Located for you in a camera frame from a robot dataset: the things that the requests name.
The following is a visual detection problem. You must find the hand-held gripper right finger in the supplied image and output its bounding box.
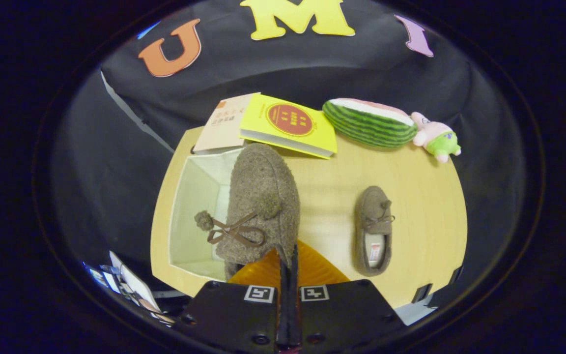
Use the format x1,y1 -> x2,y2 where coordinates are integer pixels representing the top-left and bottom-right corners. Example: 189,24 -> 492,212
288,239 -> 406,354

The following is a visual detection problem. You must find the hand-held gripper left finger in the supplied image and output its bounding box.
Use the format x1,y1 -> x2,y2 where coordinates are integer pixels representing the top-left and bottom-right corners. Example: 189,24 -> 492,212
180,246 -> 288,354

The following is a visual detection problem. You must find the brown fuzzy shoe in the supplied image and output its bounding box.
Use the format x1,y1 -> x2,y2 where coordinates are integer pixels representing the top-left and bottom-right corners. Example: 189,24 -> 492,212
353,185 -> 396,277
194,143 -> 301,281

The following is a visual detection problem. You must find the yellow book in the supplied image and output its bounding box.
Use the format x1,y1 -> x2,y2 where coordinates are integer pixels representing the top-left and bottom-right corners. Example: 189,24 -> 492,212
239,93 -> 338,159

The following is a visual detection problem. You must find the pink and green plush toy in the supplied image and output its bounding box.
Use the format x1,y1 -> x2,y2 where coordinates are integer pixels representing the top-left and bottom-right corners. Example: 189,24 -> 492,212
411,112 -> 462,163

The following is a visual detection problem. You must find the white book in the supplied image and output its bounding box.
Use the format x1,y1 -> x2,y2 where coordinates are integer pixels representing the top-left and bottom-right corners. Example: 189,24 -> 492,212
194,92 -> 260,154

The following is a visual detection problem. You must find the beige fabric storage box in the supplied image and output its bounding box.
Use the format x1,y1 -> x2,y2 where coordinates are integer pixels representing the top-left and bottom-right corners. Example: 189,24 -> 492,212
169,147 -> 244,282

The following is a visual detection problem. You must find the watermelon slice plush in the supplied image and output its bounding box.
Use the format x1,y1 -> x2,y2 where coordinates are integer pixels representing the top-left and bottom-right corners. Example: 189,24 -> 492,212
322,98 -> 418,148

